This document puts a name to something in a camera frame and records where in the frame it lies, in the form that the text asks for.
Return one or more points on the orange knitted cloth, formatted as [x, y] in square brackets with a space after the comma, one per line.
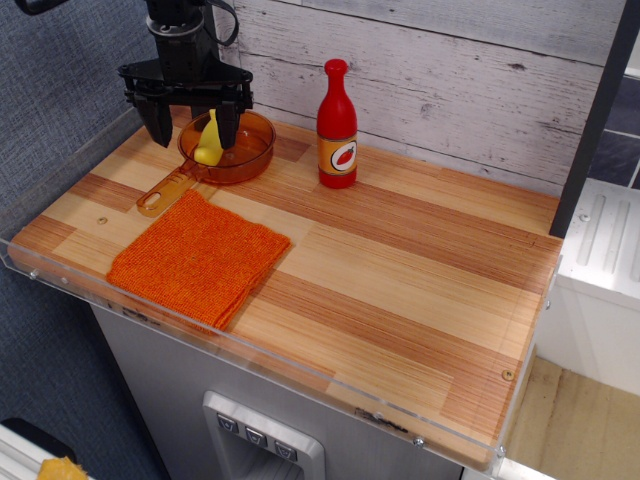
[199, 260]

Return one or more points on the dark vertical post right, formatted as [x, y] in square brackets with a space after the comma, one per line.
[612, 75]

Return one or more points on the yellow object bottom left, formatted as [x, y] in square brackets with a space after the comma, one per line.
[61, 469]

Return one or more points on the silver dispenser panel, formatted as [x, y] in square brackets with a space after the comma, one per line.
[251, 445]

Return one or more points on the yellow toy squash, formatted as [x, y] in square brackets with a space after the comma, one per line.
[209, 150]

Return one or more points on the grey toy fridge cabinet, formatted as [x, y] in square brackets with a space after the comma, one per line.
[168, 371]

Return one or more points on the red toy sauce bottle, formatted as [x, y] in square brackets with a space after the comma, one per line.
[336, 129]

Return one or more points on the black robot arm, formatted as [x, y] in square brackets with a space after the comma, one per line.
[173, 12]

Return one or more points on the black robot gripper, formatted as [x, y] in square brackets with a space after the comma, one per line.
[187, 71]

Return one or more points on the white toy sink unit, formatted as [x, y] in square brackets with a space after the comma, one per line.
[590, 324]

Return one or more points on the clear acrylic table guard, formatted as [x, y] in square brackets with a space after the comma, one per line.
[409, 299]

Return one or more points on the orange transparent toy pan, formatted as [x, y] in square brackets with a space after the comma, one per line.
[249, 157]

